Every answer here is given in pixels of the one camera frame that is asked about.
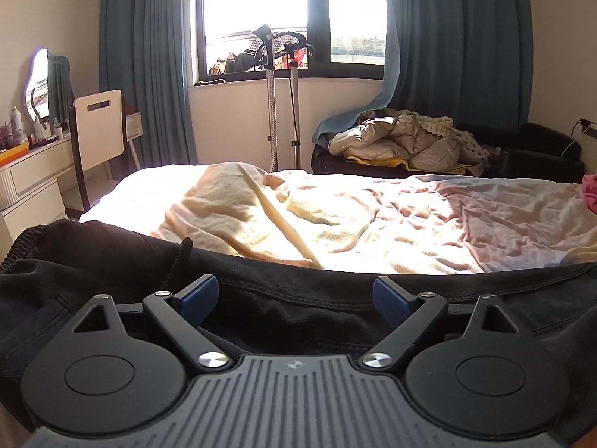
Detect yellow cloth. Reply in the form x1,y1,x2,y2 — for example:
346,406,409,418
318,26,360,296
344,153,412,169

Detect pastel bed sheet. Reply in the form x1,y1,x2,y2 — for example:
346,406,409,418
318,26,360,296
79,162,597,276

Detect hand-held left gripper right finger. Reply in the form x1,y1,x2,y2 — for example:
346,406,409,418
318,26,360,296
360,275,521,376

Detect white bottle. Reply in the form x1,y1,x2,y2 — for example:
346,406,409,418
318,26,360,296
10,106,25,146

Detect black sofa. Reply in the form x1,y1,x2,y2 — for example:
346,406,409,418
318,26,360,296
311,122,587,184

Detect orange box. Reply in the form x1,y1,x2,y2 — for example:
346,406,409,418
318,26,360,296
0,142,31,167

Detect black framed window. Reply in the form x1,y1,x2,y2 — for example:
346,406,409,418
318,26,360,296
190,0,398,88

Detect metal tripod stand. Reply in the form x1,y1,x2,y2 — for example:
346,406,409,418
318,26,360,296
279,44,314,172

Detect white dressing desk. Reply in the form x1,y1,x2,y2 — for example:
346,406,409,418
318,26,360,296
0,134,78,253

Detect wavy lit mirror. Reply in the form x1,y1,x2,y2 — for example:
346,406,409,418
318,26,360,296
23,47,76,123

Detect wall socket with charger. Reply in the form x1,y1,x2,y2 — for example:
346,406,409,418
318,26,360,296
561,118,597,158

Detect garment steamer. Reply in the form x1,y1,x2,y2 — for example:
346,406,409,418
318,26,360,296
251,23,314,172

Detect blue curtain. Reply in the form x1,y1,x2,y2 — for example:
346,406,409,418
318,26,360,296
311,0,535,146
98,0,199,167

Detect cream knitted blanket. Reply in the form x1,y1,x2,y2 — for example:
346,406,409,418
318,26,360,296
416,114,503,160

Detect white chair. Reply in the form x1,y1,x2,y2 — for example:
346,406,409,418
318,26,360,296
68,88,141,212

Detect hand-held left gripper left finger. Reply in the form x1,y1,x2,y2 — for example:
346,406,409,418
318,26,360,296
72,275,235,375

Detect pink cloth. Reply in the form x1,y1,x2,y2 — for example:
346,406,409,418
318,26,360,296
580,172,597,218

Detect beige down jacket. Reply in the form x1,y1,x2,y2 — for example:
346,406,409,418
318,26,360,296
328,111,487,177

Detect black pants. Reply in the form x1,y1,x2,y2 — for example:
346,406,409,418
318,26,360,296
0,219,597,447

